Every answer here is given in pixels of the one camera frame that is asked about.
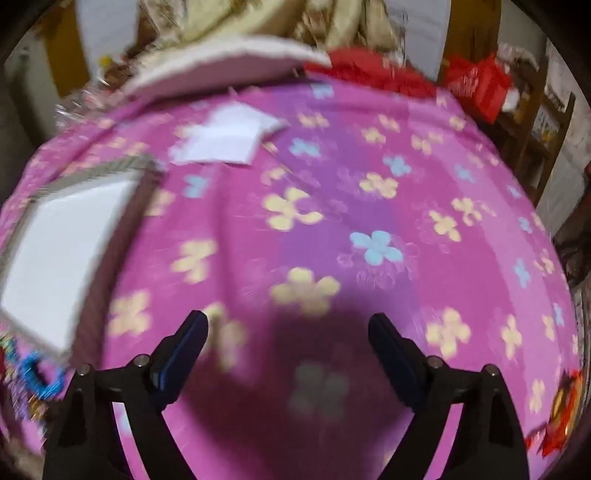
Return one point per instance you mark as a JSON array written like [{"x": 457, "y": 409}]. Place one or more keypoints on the pink cushion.
[{"x": 221, "y": 64}]

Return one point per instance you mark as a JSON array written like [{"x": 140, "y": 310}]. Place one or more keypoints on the red cloth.
[{"x": 374, "y": 74}]

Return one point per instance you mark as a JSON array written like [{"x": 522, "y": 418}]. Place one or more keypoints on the wooden shelf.
[{"x": 531, "y": 110}]

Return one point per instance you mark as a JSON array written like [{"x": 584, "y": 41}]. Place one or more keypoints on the striped cardboard box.
[{"x": 64, "y": 249}]

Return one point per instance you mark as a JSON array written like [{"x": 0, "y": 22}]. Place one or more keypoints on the red plastic bag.
[{"x": 478, "y": 83}]

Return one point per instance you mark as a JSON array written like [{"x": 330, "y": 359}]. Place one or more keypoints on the red orange ornament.
[{"x": 561, "y": 413}]

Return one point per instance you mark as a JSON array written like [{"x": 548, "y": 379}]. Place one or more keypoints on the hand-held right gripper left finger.
[{"x": 184, "y": 353}]

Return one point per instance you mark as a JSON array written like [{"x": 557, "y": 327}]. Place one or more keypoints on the pink floral bedsheet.
[{"x": 332, "y": 221}]

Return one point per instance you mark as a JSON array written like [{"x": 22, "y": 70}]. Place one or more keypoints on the white paper sheet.
[{"x": 226, "y": 136}]

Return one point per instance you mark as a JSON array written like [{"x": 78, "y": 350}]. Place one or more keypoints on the beige floral quilt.
[{"x": 258, "y": 21}]

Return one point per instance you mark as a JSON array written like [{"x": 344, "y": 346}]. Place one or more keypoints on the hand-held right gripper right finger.
[{"x": 392, "y": 357}]

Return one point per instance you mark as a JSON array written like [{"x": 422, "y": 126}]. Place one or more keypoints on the clear plastic bag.
[{"x": 76, "y": 107}]

